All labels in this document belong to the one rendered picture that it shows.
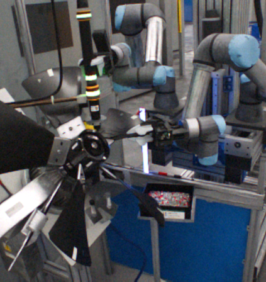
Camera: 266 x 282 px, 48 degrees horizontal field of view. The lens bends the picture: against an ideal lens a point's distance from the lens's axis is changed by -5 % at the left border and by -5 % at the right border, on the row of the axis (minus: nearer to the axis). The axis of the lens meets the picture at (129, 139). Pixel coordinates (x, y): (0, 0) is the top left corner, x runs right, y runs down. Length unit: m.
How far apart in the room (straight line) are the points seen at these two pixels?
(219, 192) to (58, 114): 0.77
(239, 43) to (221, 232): 0.88
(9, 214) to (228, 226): 1.00
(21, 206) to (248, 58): 0.92
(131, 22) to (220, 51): 0.50
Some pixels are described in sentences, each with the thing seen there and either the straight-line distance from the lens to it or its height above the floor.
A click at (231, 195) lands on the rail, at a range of 1.42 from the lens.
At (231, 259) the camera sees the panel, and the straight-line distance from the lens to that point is 1.68.
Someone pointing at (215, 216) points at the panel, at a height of 0.68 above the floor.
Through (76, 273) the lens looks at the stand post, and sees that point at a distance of 1.35.
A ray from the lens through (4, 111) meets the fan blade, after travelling 0.91.
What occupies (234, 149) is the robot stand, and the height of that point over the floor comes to 0.94.
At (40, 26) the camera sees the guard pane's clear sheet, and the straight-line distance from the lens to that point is 1.90.
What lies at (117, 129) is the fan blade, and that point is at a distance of 1.17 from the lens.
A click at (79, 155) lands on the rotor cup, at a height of 1.21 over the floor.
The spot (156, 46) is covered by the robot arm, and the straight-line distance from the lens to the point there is 1.35.
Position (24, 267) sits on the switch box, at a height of 0.70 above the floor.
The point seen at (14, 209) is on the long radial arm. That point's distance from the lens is 0.96.
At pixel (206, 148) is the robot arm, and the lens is 1.20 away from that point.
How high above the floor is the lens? 1.64
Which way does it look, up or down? 24 degrees down
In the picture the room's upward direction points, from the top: 5 degrees counter-clockwise
